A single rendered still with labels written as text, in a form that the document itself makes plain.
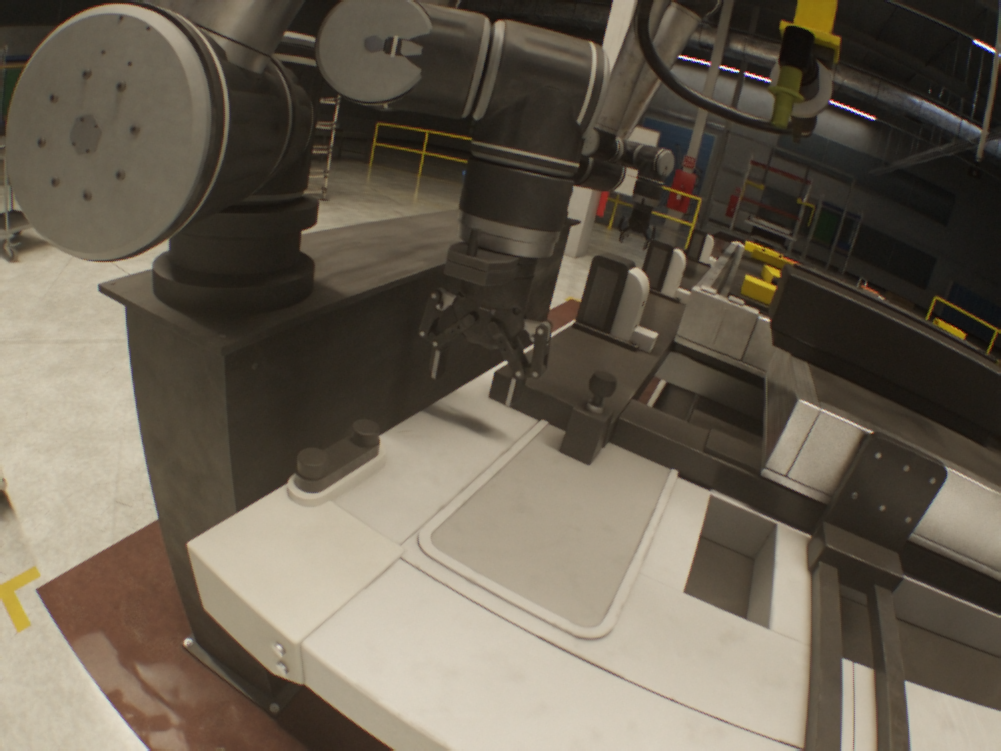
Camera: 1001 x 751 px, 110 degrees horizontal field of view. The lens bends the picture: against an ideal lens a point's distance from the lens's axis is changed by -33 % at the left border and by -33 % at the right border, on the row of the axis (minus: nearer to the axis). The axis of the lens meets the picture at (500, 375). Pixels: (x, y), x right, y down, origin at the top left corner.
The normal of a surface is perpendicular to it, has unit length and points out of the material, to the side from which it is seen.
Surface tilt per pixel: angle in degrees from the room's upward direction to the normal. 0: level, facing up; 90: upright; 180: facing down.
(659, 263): 90
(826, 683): 0
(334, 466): 0
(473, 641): 0
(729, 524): 90
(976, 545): 90
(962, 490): 90
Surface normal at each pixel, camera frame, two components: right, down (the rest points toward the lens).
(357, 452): 0.21, -0.88
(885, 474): -0.47, 0.29
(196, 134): 0.77, 0.43
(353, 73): 0.08, 0.54
